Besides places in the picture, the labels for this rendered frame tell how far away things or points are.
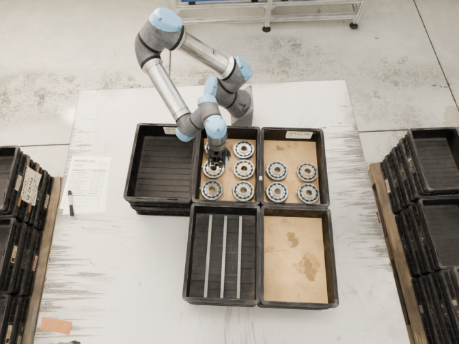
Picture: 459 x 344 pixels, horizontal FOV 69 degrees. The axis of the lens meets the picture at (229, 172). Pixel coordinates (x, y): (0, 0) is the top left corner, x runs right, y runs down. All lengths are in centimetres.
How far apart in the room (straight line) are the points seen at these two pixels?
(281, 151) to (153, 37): 78
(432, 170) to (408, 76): 129
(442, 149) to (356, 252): 100
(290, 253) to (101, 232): 91
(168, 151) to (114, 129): 42
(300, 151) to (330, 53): 177
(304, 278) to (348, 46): 243
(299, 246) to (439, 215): 108
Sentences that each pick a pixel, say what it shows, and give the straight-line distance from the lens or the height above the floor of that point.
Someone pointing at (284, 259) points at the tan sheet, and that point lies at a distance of 151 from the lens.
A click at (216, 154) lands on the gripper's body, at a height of 112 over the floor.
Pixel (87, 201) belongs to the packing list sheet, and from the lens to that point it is 185.
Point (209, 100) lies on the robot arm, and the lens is 130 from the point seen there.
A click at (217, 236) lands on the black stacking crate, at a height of 83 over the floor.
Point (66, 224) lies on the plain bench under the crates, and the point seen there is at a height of 70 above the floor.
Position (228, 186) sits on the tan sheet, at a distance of 159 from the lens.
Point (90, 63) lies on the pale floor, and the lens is 340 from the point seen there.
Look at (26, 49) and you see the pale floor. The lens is 377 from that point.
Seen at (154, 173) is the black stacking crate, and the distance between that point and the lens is 166.
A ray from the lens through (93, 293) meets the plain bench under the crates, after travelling 172.
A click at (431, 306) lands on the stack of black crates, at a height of 29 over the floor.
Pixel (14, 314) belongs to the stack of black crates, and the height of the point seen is 27.
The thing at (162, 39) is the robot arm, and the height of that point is 133.
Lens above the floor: 230
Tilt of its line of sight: 65 degrees down
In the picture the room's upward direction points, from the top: 1 degrees counter-clockwise
